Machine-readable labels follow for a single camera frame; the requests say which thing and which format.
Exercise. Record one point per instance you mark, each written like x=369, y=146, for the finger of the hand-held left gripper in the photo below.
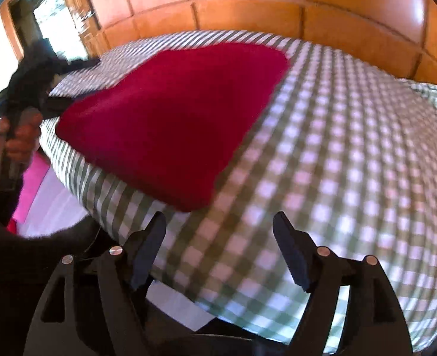
x=57, y=105
x=79, y=65

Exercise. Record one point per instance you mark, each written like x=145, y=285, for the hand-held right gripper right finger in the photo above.
x=294, y=256

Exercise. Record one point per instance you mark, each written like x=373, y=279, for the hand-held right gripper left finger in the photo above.
x=144, y=256

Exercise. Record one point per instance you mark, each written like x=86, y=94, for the red garment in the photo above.
x=174, y=118

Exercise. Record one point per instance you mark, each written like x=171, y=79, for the person's left hand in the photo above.
x=22, y=142

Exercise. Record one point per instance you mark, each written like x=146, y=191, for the wooden cabinet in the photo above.
x=79, y=11

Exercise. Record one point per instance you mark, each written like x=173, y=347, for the pink object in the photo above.
x=31, y=189

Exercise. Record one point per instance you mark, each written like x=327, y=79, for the green checked bedsheet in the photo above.
x=333, y=163

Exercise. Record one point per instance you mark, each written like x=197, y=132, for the wooden panelled headboard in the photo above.
x=277, y=3

